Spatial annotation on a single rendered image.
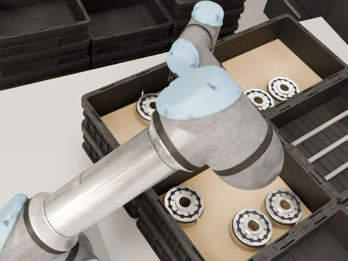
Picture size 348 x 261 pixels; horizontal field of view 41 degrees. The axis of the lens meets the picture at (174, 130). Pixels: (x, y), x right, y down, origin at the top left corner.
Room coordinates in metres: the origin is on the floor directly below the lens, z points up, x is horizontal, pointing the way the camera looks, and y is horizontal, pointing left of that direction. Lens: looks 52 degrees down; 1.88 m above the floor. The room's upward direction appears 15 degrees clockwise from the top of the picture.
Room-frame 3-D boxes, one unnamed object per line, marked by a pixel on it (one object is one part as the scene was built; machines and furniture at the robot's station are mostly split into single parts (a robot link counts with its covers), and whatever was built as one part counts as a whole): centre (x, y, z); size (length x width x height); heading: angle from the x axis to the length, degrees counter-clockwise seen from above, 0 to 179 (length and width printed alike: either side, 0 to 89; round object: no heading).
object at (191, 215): (0.57, -0.07, 0.86); 0.10 x 0.10 x 0.01
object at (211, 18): (0.90, -0.01, 1.15); 0.09 x 0.08 x 0.11; 167
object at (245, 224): (0.56, -0.25, 0.86); 0.05 x 0.05 x 0.01
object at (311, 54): (1.10, -0.25, 0.87); 0.40 x 0.30 x 0.11; 137
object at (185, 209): (0.57, -0.07, 0.86); 0.05 x 0.05 x 0.01
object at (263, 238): (0.56, -0.25, 0.86); 0.10 x 0.10 x 0.01
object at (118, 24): (1.68, 0.37, 0.31); 0.40 x 0.30 x 0.34; 128
